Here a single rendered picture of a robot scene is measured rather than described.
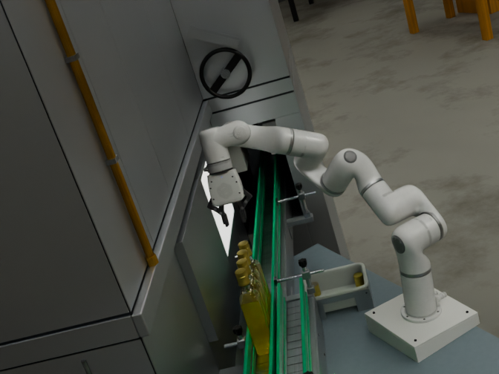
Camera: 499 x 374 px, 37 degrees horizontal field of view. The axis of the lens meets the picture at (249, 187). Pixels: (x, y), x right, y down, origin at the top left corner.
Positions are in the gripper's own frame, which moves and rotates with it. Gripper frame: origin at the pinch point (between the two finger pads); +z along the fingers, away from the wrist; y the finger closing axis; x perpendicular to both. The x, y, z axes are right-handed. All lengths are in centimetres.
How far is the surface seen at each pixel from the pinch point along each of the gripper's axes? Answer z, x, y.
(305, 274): 26.0, 14.7, 14.9
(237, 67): -47, 83, 1
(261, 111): -27, 89, 5
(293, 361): 42.7, -16.2, 8.8
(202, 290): 15.6, -17.2, -11.4
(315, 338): 40.6, -6.8, 15.6
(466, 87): 9, 455, 137
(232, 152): -12, 105, -14
